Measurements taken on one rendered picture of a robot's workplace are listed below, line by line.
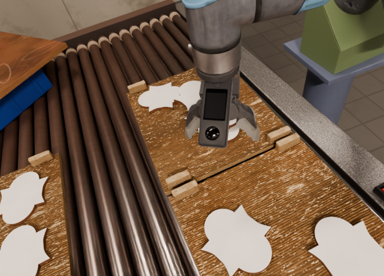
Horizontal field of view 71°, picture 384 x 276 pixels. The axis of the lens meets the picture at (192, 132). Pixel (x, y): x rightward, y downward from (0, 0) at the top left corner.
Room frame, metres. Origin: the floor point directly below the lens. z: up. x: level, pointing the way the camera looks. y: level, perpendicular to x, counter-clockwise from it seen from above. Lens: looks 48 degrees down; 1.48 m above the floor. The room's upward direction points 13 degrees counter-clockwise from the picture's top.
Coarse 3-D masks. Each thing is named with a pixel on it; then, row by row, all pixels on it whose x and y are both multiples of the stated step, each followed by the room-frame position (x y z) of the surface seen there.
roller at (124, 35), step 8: (120, 32) 1.20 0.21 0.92; (128, 32) 1.19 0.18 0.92; (128, 40) 1.11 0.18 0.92; (128, 48) 1.06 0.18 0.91; (136, 48) 1.03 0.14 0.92; (136, 56) 0.97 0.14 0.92; (136, 64) 0.93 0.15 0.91; (144, 64) 0.90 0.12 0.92; (144, 72) 0.85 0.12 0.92; (152, 72) 0.85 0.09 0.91; (144, 80) 0.82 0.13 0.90; (152, 80) 0.79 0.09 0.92
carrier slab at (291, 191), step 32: (256, 160) 0.35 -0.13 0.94; (288, 160) 0.33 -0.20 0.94; (320, 160) 0.31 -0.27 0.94; (224, 192) 0.29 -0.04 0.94; (256, 192) 0.27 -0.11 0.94; (288, 192) 0.26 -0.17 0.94; (320, 192) 0.24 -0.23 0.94; (352, 192) 0.23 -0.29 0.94; (192, 224) 0.24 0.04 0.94; (288, 224) 0.19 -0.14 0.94; (352, 224) 0.16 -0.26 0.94; (288, 256) 0.14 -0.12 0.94
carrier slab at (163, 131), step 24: (192, 72) 0.76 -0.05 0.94; (240, 96) 0.58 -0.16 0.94; (144, 120) 0.58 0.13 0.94; (168, 120) 0.56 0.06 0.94; (264, 120) 0.47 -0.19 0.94; (168, 144) 0.47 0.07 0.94; (192, 144) 0.45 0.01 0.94; (240, 144) 0.41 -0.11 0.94; (264, 144) 0.39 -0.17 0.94; (168, 168) 0.39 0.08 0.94; (192, 168) 0.38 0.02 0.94; (216, 168) 0.36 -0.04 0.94; (168, 192) 0.33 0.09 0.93
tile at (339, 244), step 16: (320, 224) 0.17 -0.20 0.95; (336, 224) 0.17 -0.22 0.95; (320, 240) 0.15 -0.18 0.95; (336, 240) 0.14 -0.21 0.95; (352, 240) 0.14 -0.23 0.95; (368, 240) 0.13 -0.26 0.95; (320, 256) 0.12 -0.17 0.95; (336, 256) 0.12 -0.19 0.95; (352, 256) 0.11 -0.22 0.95; (368, 256) 0.10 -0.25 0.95; (336, 272) 0.09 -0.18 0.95; (352, 272) 0.09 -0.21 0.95; (368, 272) 0.08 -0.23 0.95
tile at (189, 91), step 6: (186, 84) 0.63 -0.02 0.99; (192, 84) 0.62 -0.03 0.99; (198, 84) 0.62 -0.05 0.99; (180, 90) 0.61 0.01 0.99; (186, 90) 0.60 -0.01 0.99; (192, 90) 0.60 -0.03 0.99; (198, 90) 0.59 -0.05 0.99; (180, 96) 0.58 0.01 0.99; (186, 96) 0.58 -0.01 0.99; (192, 96) 0.57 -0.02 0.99; (198, 96) 0.56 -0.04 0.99; (180, 102) 0.56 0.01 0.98; (186, 102) 0.55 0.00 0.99; (192, 102) 0.55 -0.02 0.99; (186, 108) 0.54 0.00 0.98
